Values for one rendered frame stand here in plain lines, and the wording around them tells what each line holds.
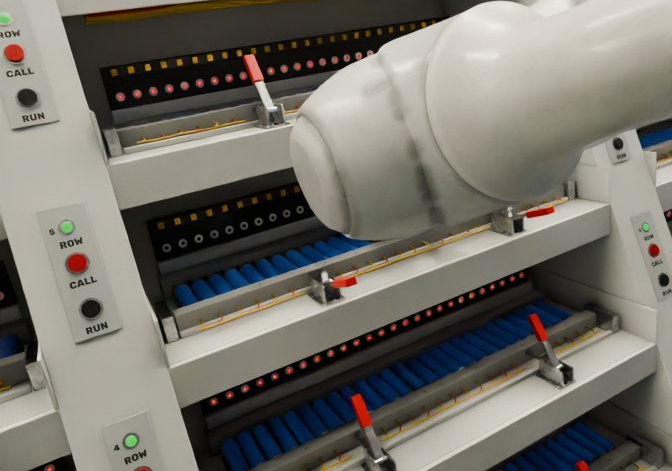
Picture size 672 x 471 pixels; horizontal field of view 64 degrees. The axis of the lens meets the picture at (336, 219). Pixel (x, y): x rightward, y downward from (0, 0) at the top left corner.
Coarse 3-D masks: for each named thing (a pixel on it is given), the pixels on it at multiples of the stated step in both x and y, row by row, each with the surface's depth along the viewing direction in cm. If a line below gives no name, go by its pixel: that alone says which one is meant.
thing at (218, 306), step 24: (552, 192) 77; (480, 216) 71; (384, 240) 67; (408, 240) 67; (432, 240) 69; (312, 264) 63; (336, 264) 63; (360, 264) 64; (384, 264) 64; (240, 288) 60; (264, 288) 59; (288, 288) 61; (192, 312) 56; (216, 312) 57; (240, 312) 57
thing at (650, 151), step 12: (636, 132) 101; (648, 132) 101; (660, 132) 101; (648, 144) 93; (660, 144) 90; (648, 156) 77; (660, 156) 89; (648, 168) 78; (660, 168) 86; (660, 180) 80; (660, 192) 79; (660, 204) 79
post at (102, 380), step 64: (64, 64) 51; (0, 128) 48; (64, 128) 50; (0, 192) 48; (64, 192) 49; (128, 256) 51; (64, 320) 48; (128, 320) 50; (64, 384) 47; (128, 384) 49
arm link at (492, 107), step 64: (640, 0) 19; (384, 64) 28; (448, 64) 25; (512, 64) 23; (576, 64) 21; (640, 64) 19; (320, 128) 27; (384, 128) 26; (448, 128) 25; (512, 128) 24; (576, 128) 22; (320, 192) 29; (384, 192) 27; (448, 192) 27; (512, 192) 27
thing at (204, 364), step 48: (576, 192) 78; (240, 240) 71; (480, 240) 69; (528, 240) 68; (576, 240) 73; (384, 288) 60; (432, 288) 63; (192, 336) 56; (240, 336) 54; (288, 336) 56; (336, 336) 58; (192, 384) 52
